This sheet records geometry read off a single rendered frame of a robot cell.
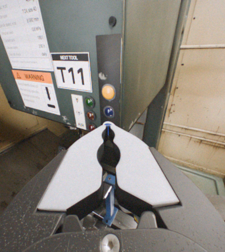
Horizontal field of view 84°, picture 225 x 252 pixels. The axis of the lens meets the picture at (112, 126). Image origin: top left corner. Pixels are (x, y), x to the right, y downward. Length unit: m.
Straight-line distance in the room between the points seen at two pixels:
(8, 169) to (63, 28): 1.41
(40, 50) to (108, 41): 0.17
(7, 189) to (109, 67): 1.38
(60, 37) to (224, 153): 1.50
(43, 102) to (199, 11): 1.14
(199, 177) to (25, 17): 1.67
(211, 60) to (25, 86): 1.16
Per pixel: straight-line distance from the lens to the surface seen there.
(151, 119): 0.99
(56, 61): 0.32
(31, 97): 0.44
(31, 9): 0.35
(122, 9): 0.23
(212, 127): 1.39
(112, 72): 0.23
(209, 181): 1.69
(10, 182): 1.50
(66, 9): 0.29
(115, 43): 0.23
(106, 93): 0.24
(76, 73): 0.28
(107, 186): 0.59
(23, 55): 0.40
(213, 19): 1.25
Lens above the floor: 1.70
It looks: 30 degrees down
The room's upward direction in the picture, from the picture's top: straight up
